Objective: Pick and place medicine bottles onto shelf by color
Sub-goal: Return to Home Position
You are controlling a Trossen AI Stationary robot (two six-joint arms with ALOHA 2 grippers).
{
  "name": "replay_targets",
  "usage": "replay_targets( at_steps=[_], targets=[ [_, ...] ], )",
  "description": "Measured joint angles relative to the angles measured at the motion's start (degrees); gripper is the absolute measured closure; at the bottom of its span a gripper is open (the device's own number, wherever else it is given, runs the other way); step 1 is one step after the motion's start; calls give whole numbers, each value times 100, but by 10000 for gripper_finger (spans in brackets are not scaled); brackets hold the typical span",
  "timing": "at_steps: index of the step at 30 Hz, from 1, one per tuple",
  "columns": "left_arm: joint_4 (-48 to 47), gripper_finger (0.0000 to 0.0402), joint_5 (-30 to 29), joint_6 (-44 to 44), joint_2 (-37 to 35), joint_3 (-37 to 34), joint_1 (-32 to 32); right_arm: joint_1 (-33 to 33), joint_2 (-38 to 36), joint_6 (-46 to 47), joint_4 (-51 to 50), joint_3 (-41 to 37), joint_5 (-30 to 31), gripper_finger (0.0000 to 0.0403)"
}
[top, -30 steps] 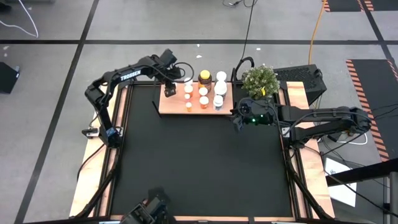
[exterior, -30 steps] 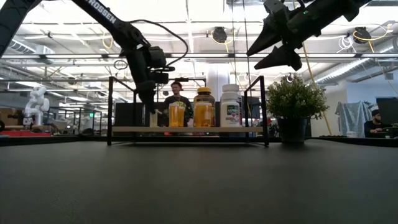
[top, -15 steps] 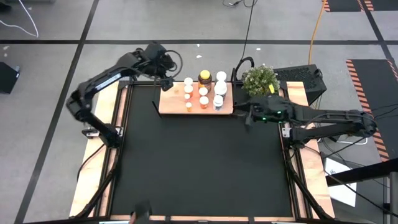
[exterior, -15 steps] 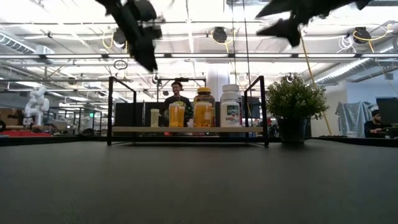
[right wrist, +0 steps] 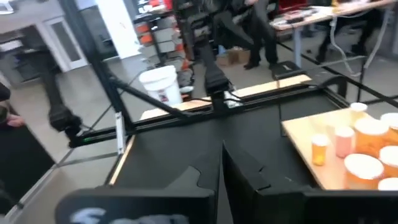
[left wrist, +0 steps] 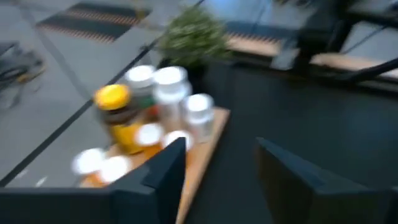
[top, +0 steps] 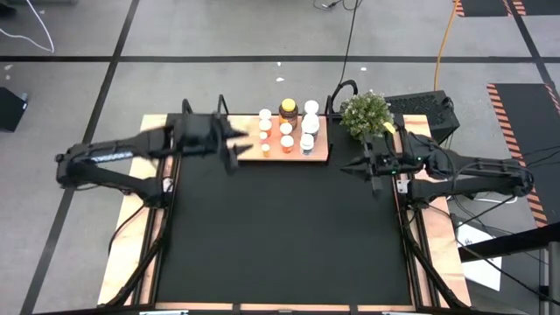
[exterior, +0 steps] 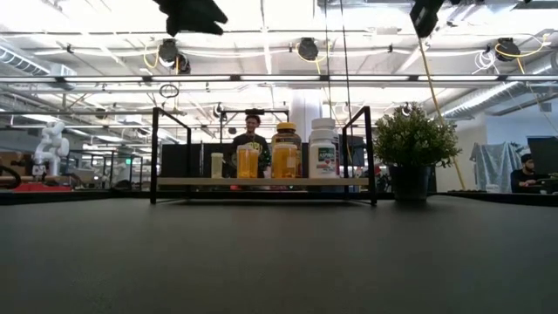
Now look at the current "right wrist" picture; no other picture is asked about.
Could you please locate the amber pill bottle white cap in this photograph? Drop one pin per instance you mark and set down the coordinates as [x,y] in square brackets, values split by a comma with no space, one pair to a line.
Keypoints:
[363,172]

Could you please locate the brown cardboard box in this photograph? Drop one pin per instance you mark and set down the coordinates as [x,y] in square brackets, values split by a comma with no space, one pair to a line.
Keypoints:
[236,56]

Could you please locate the storage rack with bins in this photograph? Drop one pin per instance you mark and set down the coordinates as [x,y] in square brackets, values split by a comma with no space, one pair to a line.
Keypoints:
[164,37]

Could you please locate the white door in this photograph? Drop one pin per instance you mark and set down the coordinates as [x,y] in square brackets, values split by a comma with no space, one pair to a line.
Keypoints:
[62,43]

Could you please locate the light wooden board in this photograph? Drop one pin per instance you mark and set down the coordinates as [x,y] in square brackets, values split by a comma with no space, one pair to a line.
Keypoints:
[304,137]

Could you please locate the white plastic bucket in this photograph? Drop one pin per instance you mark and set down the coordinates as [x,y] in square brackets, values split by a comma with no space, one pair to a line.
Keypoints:
[161,84]

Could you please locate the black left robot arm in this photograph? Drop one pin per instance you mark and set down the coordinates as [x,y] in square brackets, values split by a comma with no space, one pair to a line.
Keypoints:
[214,71]

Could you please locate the black floor mat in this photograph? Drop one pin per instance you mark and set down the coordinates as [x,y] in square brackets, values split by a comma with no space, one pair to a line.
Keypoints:
[21,161]

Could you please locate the wooden desk white legs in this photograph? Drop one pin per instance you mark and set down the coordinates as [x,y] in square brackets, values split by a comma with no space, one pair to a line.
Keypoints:
[311,17]

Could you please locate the person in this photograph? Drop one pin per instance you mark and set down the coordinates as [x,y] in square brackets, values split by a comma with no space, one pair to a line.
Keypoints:
[261,34]
[12,119]
[367,28]

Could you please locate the amber pill bottle white label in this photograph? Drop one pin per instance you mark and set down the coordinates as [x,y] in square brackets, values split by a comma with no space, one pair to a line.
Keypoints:
[370,137]

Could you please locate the small pink pill bottle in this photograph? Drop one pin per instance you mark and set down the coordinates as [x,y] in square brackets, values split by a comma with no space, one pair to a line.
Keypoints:
[343,143]

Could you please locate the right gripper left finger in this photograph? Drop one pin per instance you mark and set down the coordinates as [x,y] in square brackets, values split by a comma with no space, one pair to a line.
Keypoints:
[218,174]

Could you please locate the black aluminium table frame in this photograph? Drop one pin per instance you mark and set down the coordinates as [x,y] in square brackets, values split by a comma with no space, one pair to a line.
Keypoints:
[102,77]

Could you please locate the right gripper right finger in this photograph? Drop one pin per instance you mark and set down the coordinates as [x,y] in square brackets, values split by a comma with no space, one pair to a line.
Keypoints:
[242,186]

